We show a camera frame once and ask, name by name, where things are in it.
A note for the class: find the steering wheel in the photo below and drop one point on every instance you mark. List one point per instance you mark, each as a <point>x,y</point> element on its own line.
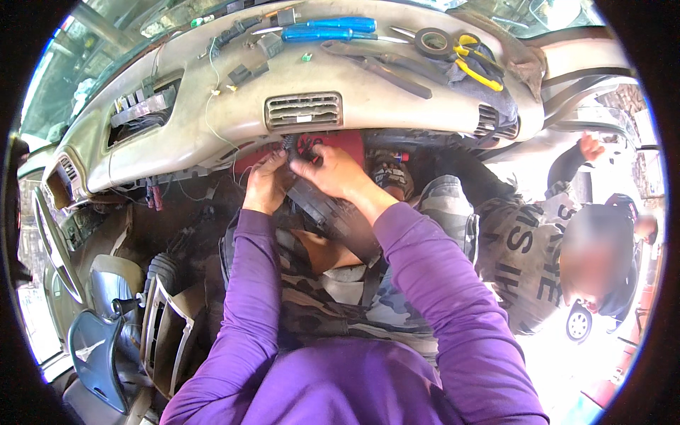
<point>56,249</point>

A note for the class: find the person's right hand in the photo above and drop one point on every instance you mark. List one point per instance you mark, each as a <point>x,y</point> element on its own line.
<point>334,175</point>

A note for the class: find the dark grey cloth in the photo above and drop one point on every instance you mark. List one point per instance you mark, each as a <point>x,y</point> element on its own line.
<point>494,101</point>

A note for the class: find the blue plastic panel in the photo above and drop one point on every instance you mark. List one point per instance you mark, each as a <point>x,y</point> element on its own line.
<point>98,361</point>

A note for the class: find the beige car dashboard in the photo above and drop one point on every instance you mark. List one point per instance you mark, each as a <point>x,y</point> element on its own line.
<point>212,122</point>

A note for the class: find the black tape roll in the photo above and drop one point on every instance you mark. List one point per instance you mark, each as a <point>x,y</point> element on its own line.
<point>425,46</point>

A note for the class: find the black ribbed plastic housing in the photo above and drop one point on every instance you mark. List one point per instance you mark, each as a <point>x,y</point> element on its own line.
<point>329,218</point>

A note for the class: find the black long pliers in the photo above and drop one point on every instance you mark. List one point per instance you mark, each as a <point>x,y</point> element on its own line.
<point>388,72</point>

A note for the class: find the black relay block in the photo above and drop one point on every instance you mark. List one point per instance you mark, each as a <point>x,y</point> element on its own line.
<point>271,45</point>

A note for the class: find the black gear shift boot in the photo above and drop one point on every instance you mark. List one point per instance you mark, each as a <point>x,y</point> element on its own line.
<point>163,271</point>

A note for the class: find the fuse box in dashboard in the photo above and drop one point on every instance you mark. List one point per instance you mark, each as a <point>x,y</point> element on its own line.
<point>141,109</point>

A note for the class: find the brown rag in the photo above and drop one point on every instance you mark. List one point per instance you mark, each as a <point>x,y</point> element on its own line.
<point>523,66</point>

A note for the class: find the person's left hand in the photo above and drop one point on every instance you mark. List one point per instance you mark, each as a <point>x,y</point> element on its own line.
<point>264,186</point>

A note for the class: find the car door frame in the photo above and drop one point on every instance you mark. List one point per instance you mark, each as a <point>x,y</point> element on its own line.
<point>589,79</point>

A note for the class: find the person's body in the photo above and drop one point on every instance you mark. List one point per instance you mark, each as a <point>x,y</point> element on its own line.
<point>340,388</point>

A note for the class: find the grey console trim panel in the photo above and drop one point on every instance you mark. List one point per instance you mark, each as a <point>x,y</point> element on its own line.
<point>164,340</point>

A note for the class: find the person's left fingers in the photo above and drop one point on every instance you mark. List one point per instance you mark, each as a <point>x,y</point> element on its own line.
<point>276,159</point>

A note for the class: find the black small connector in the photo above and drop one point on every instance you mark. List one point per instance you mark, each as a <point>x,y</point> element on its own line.
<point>242,74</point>

